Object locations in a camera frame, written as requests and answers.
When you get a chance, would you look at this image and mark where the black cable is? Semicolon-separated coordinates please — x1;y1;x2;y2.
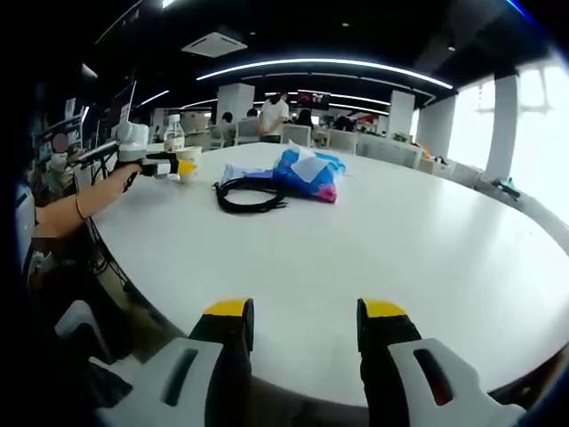
212;176;290;216

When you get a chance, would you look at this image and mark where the white office chair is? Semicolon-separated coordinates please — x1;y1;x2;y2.
235;118;261;146
280;123;313;147
328;128;359;156

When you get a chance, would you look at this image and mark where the long curved ceiling light strip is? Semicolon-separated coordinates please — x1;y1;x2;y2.
195;57;455;91

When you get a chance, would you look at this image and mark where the wall screen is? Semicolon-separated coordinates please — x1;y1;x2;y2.
296;89;333;112

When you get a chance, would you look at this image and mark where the ceiling air conditioner vent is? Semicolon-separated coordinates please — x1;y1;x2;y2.
180;30;249;60

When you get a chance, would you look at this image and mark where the green object on sill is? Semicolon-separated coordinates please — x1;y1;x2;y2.
490;176;523;200

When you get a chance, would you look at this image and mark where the blue white wipes packet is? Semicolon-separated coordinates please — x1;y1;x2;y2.
221;163;276;181

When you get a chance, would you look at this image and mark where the clear water bottle red label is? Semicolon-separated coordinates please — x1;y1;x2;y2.
163;113;186;155

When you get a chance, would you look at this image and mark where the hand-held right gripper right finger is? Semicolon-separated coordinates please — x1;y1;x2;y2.
357;296;528;427

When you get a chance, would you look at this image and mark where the white paper cup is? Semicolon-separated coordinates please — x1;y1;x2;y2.
173;145;204;185

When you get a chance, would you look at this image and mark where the wide blinds window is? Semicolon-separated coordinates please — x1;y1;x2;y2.
509;57;569;270

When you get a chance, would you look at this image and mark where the white round table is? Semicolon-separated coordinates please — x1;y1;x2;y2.
91;141;569;408

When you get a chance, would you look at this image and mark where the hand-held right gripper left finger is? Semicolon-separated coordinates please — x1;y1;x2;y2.
95;296;260;427

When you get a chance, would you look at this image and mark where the blue tissue pack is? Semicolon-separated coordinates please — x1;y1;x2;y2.
271;141;350;205

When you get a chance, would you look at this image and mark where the narrow blinds window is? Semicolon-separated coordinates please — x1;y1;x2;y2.
445;77;497;173

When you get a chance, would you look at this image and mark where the person's left hand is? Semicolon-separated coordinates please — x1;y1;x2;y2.
106;163;144;193

